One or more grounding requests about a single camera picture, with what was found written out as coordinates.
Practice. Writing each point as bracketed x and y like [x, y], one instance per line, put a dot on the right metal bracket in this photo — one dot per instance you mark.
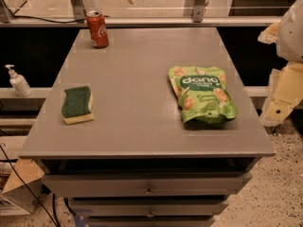
[195, 9]

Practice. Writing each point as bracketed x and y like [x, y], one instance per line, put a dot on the green rice chip bag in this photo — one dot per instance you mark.
[201, 94]

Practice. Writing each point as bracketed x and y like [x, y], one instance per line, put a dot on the left metal bracket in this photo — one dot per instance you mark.
[79, 0]

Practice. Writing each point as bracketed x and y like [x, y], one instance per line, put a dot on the top grey drawer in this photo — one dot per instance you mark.
[146, 185]

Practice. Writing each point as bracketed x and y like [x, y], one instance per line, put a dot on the green yellow sponge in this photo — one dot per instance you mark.
[77, 106]

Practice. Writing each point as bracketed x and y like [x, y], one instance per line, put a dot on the grey drawer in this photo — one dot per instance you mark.
[148, 207]
[146, 185]

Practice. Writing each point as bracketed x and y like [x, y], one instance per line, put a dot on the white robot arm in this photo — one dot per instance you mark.
[289, 43]

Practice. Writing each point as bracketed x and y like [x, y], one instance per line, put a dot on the metal bracket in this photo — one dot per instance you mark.
[79, 0]
[195, 9]

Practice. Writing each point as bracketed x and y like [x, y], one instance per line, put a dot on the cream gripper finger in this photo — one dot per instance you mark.
[269, 34]
[285, 92]

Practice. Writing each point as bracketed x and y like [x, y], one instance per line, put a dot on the middle grey drawer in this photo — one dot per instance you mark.
[148, 207]

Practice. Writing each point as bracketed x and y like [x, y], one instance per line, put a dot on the white pump bottle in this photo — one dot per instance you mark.
[18, 82]

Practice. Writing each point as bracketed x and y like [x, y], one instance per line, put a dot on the cardboard box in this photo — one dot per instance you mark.
[18, 197]

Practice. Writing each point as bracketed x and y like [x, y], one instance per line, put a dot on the grey drawer cabinet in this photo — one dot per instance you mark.
[137, 126]

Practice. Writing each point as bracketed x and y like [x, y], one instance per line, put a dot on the red cola can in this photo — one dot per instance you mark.
[96, 23]

